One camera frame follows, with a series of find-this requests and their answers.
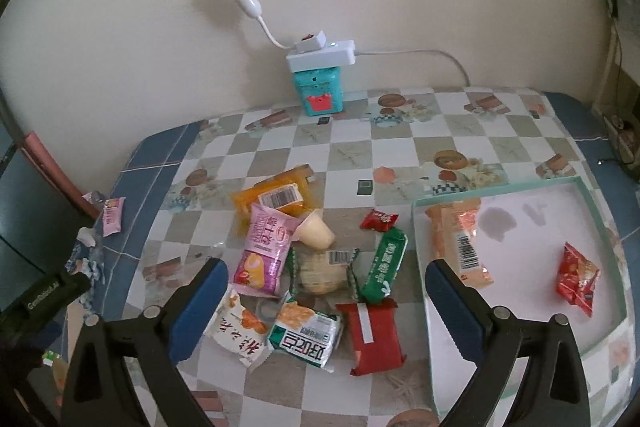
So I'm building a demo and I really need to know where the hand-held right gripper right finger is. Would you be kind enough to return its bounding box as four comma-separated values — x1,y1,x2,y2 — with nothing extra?
424,258,593,427

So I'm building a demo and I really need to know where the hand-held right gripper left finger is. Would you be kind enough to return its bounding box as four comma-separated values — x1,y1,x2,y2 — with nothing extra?
59,257,230,427

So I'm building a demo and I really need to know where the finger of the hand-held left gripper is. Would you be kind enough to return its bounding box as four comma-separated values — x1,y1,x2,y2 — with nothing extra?
64,272,94,298

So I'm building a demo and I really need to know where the white orange bun packet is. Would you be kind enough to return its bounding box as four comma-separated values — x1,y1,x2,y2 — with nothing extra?
202,284,271,370

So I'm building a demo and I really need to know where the long orange barcode packet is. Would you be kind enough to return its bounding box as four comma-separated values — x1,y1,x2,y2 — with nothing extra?
425,199,495,290

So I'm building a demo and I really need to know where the long green wafer packet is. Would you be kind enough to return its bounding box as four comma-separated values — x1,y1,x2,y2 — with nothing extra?
359,227,409,303

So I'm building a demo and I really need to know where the plain red packet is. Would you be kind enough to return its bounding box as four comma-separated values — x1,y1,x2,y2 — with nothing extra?
334,299,408,377

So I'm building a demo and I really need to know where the white box with teal rim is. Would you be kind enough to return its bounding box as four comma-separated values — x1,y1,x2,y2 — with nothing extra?
411,176,628,423

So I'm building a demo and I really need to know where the pink roll cake packet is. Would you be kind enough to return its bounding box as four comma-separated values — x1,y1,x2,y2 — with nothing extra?
232,203,301,299

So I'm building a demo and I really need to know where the green white biscuit packet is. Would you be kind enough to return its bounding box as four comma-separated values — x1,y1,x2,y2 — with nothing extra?
266,292,345,373

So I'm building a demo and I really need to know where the small red candy packet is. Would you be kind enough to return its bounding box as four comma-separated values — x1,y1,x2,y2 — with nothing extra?
360,208,400,232

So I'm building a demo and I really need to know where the clear round cracker packet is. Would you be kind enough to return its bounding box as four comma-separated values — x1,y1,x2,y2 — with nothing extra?
285,247,362,303

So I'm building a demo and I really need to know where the red printed snack packet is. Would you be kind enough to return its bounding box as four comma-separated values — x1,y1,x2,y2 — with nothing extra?
555,241,601,319

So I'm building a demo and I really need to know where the yellow cake packet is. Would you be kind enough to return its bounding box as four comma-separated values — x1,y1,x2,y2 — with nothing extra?
229,164,317,235

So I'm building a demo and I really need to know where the pale jelly cup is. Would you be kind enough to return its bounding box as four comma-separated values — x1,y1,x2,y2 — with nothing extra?
295,208,336,251

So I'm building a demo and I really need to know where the crumpled blue white wrapper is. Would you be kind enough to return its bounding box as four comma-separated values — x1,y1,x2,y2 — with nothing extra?
65,227,106,303

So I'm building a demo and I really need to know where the small pink packet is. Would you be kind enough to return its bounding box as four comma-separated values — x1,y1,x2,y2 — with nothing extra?
101,197,126,238

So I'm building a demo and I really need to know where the dark cabinet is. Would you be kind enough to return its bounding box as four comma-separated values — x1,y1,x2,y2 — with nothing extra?
0,107,98,313

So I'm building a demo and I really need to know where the pink brown board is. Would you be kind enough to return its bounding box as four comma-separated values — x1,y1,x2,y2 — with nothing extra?
22,132,101,220

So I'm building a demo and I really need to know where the checkered printed tablecloth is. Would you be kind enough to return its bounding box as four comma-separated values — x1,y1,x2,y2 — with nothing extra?
85,86,640,427

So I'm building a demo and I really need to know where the teal box with red figure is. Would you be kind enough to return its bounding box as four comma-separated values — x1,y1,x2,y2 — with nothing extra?
292,66,345,118

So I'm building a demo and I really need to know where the white power strip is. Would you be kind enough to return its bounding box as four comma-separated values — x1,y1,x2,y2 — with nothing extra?
285,39,357,72

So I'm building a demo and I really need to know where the white power cable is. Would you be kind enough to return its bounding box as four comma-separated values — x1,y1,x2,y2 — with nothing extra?
354,49,472,88

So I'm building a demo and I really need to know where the white plug with red switch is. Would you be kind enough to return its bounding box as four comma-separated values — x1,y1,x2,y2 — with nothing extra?
294,31,328,54

